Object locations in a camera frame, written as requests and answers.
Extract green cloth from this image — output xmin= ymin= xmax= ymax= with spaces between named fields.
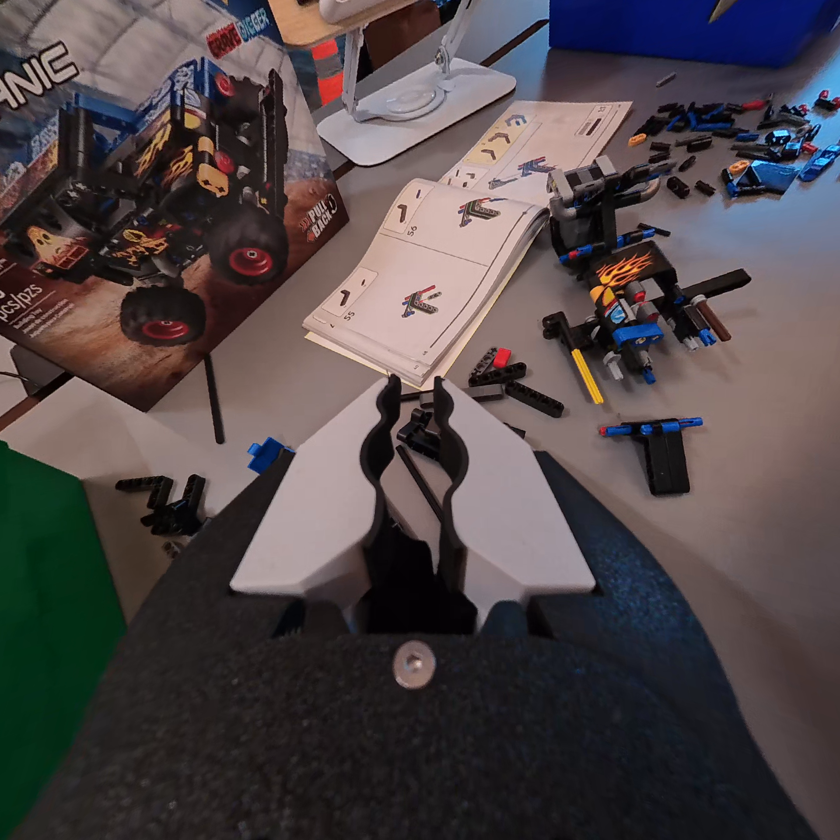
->
xmin=0 ymin=441 xmax=127 ymax=723

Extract partly built lego truck chassis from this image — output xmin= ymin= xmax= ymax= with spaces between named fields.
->
xmin=542 ymin=156 xmax=752 ymax=405

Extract printed monster truck lego box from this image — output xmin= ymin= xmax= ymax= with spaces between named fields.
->
xmin=0 ymin=0 xmax=350 ymax=413

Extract open lego instruction booklet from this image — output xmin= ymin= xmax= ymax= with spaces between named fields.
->
xmin=302 ymin=100 xmax=634 ymax=388

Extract black angled lego beam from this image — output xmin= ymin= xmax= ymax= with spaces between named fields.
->
xmin=115 ymin=475 xmax=175 ymax=511

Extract black lego connector block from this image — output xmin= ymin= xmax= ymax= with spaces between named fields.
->
xmin=395 ymin=408 xmax=442 ymax=458

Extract wooden board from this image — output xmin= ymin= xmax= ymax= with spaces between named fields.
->
xmin=268 ymin=0 xmax=427 ymax=48

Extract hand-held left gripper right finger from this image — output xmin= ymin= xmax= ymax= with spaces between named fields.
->
xmin=433 ymin=377 xmax=597 ymax=632

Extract blue storage bin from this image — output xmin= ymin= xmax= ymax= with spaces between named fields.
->
xmin=549 ymin=0 xmax=840 ymax=68

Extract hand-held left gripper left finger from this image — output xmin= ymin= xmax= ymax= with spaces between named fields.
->
xmin=230 ymin=375 xmax=403 ymax=634

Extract long black lego axle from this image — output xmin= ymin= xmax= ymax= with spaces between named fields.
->
xmin=203 ymin=357 xmax=226 ymax=445

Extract black and blue lego connector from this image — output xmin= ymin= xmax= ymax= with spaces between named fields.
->
xmin=140 ymin=502 xmax=206 ymax=537

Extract black lego panel with blue axle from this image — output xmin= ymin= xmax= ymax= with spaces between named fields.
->
xmin=598 ymin=416 xmax=704 ymax=497

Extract orange and grey striped object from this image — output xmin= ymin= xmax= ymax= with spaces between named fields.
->
xmin=308 ymin=38 xmax=345 ymax=109

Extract pile of loose lego pieces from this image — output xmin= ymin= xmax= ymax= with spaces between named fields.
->
xmin=626 ymin=92 xmax=840 ymax=201

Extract thin black lego axle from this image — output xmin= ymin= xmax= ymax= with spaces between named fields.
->
xmin=395 ymin=445 xmax=445 ymax=519

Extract white stand with round base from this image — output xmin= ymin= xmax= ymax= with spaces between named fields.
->
xmin=317 ymin=0 xmax=517 ymax=166

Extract blue lego piece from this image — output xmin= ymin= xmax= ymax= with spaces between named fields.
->
xmin=247 ymin=437 xmax=294 ymax=475

